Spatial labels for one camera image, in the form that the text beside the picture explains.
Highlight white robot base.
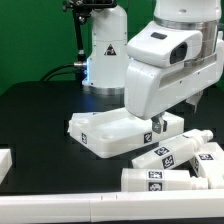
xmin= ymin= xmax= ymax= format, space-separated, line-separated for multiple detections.
xmin=82 ymin=5 xmax=130 ymax=95

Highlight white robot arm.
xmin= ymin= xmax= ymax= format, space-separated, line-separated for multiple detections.
xmin=125 ymin=0 xmax=224 ymax=134

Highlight white block left edge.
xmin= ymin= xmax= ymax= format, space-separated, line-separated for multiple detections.
xmin=0 ymin=149 xmax=12 ymax=184

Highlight white front rail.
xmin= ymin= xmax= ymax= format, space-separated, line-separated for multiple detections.
xmin=0 ymin=189 xmax=224 ymax=224

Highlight black camera stand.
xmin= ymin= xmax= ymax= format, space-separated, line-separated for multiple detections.
xmin=62 ymin=0 xmax=117 ymax=81

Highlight black cables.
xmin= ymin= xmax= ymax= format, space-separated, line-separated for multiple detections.
xmin=40 ymin=63 xmax=84 ymax=82

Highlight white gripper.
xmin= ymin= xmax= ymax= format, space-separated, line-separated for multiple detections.
xmin=124 ymin=46 xmax=224 ymax=135

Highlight white desk tabletop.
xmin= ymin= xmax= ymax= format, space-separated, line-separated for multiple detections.
xmin=68 ymin=108 xmax=184 ymax=158

